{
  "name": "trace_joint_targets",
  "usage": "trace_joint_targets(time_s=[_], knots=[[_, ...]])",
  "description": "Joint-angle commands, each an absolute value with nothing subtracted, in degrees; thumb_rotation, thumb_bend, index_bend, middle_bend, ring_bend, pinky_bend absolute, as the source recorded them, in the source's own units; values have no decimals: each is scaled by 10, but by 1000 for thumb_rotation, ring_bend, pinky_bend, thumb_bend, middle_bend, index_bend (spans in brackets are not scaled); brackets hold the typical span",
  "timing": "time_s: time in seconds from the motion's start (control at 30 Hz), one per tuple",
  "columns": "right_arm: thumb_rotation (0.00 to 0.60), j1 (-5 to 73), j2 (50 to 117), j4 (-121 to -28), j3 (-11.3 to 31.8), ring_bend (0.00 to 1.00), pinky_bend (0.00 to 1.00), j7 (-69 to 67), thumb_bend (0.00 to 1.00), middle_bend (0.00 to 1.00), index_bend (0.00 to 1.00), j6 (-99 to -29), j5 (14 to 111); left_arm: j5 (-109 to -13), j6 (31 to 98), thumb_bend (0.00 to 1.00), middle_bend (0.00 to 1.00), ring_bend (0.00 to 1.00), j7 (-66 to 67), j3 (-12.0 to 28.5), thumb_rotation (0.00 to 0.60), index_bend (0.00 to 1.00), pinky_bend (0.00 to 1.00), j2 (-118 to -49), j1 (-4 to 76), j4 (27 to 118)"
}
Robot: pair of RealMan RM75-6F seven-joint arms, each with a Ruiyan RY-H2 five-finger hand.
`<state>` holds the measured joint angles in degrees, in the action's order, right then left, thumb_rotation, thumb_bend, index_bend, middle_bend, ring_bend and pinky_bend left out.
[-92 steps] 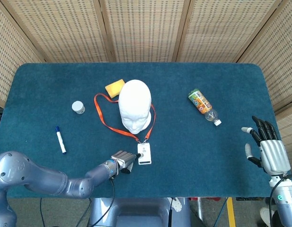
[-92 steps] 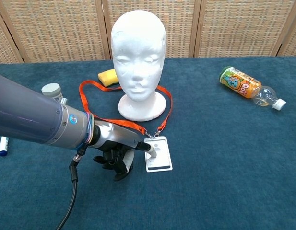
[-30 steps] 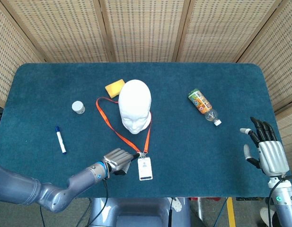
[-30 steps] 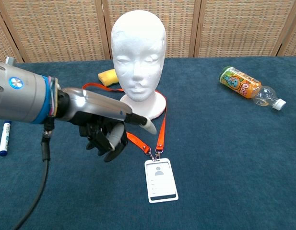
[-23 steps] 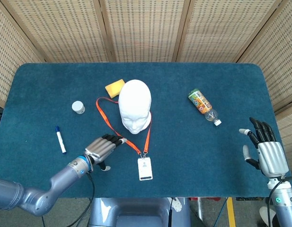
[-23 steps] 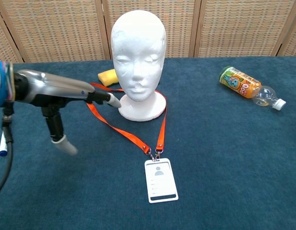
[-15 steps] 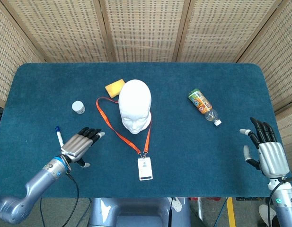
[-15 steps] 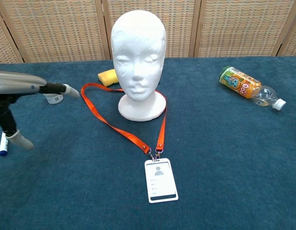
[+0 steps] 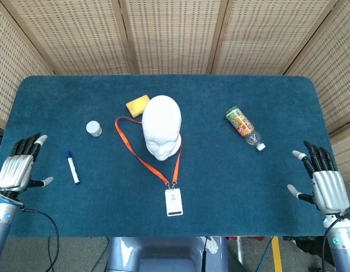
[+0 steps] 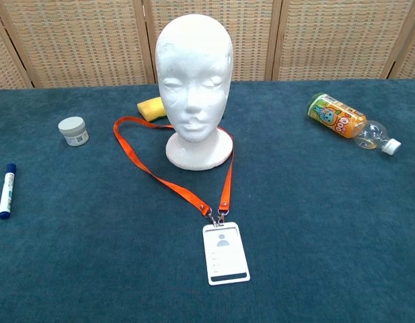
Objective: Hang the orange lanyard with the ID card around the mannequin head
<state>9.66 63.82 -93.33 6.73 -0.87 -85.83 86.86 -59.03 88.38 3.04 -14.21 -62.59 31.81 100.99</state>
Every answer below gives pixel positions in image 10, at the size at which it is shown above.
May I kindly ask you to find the orange lanyard with white badge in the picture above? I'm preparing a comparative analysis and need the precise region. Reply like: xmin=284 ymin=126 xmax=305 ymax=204
xmin=113 ymin=116 xmax=251 ymax=286

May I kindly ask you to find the white mannequin head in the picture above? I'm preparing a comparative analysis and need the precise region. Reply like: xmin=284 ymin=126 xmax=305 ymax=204
xmin=155 ymin=13 xmax=235 ymax=172

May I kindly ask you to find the yellow sponge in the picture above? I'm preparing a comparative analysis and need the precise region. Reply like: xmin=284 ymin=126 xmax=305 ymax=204
xmin=137 ymin=96 xmax=167 ymax=122

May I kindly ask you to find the blue carpet table cover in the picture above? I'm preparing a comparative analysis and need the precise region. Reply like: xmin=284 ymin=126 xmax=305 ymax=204
xmin=0 ymin=79 xmax=415 ymax=323

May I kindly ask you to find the small white jar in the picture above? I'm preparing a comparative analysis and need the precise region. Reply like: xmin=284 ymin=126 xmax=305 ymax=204
xmin=57 ymin=116 xmax=90 ymax=147

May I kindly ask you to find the orange juice plastic bottle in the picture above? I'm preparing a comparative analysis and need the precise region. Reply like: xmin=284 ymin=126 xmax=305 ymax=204
xmin=307 ymin=92 xmax=402 ymax=156

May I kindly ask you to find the woven bamboo folding screen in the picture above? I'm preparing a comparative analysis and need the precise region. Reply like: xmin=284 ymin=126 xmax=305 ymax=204
xmin=0 ymin=0 xmax=415 ymax=91

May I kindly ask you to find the blue white marker pen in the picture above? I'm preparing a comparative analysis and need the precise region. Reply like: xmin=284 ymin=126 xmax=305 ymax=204
xmin=0 ymin=163 xmax=17 ymax=220

